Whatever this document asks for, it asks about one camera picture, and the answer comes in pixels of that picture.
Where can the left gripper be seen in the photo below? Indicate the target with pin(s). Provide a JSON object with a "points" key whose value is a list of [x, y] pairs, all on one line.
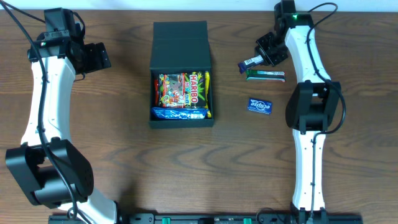
{"points": [[97, 56]]}

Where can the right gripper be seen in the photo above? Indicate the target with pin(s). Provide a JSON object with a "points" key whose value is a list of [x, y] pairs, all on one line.
{"points": [[270, 53]]}

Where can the green mint candy roll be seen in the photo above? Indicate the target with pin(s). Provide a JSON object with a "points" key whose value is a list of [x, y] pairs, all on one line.
{"points": [[265, 75]]}

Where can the dark blue candy bar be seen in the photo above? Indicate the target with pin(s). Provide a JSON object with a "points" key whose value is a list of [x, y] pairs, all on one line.
{"points": [[249, 63]]}

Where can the blue Eclipse mint box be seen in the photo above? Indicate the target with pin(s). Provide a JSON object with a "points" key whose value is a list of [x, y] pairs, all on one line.
{"points": [[259, 106]]}

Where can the yellow candy bag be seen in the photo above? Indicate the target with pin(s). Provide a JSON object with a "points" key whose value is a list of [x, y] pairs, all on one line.
{"points": [[207, 87]]}

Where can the dark green gift box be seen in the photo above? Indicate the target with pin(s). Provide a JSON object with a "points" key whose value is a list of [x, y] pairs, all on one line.
{"points": [[180, 47]]}

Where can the blue Oreo snack pack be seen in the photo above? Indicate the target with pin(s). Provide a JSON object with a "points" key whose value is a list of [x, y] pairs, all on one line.
{"points": [[181, 113]]}

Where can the black Haribo candy bag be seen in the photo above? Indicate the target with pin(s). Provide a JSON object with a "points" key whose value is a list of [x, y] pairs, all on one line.
{"points": [[182, 90]]}

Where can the red Hacks candy bag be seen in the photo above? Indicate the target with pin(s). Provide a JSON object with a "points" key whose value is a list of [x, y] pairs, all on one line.
{"points": [[156, 92]]}

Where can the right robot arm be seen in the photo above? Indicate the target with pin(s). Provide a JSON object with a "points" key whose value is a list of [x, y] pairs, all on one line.
{"points": [[311, 108]]}

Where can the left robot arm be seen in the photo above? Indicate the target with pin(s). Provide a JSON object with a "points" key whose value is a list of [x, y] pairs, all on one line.
{"points": [[48, 168]]}

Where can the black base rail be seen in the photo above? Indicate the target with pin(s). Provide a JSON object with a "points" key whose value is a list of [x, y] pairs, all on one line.
{"points": [[262, 218]]}

